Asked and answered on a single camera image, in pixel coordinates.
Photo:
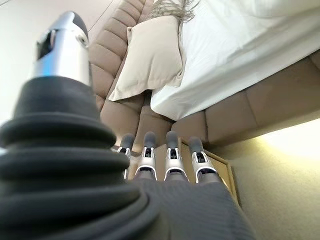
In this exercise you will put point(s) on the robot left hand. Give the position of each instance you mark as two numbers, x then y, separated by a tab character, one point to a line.
125	205

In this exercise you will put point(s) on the white bed sheet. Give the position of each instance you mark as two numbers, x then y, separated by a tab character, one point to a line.
225	62

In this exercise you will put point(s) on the wooden nightstand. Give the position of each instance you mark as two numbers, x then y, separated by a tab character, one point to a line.
221	172

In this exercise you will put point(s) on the large beige pillow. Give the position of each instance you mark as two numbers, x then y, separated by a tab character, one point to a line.
150	57

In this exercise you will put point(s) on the tufted upholstered headboard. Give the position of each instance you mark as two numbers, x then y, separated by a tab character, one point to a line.
112	45

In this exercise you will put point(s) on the fringed macrame cushion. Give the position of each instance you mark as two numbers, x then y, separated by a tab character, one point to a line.
170	7

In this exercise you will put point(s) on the white duvet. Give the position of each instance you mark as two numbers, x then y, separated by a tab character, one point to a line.
295	5

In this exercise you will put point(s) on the brown upholstered bed frame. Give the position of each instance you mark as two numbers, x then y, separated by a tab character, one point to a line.
250	112

